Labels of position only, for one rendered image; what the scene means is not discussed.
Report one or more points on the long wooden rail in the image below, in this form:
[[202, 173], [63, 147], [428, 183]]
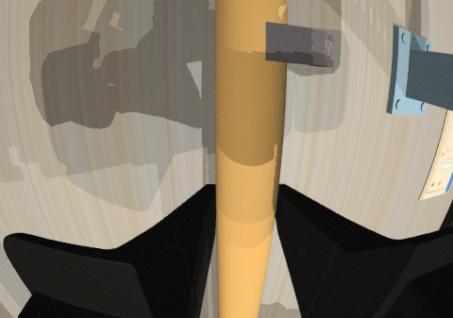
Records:
[[253, 43]]

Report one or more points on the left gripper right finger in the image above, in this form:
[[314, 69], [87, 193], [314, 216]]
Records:
[[340, 269]]

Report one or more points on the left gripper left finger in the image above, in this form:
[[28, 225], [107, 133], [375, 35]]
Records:
[[161, 273]]

